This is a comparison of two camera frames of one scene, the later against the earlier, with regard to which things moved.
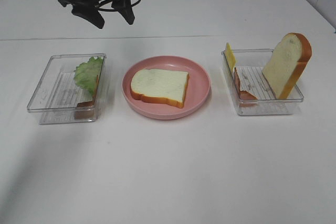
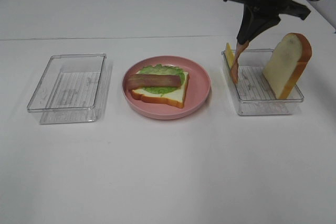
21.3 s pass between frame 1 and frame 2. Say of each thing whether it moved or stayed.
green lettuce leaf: moved
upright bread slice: stayed
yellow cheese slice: stayed
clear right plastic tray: stayed
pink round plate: stayed
